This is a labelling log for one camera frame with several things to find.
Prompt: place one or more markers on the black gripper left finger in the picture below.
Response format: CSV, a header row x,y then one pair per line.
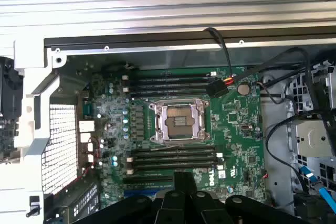
x,y
173,208

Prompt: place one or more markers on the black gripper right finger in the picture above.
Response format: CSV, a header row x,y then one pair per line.
x,y
202,208

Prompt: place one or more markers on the black RAM slot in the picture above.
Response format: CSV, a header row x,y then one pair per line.
x,y
170,156
170,150
170,82
170,94
170,162
170,76
170,88
162,168

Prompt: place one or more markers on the blue expansion slot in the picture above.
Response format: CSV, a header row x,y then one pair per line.
x,y
139,193

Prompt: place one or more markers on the long black expansion slot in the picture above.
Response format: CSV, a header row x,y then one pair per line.
x,y
147,179

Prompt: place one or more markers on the green Dell motherboard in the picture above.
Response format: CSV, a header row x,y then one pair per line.
x,y
236,129

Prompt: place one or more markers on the silver CPU socket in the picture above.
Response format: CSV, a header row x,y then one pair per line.
x,y
181,121

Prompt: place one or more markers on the silver coin cell battery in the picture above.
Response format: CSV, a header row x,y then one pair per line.
x,y
243,89

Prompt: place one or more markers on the silver metal disk bay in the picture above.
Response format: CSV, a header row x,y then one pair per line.
x,y
312,140

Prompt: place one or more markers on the black case latch lever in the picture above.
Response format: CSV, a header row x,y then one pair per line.
x,y
34,203

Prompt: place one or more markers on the open PC case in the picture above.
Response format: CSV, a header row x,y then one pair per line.
x,y
157,41

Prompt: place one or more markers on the silver corner clamp bracket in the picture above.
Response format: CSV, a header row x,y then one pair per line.
x,y
29,56

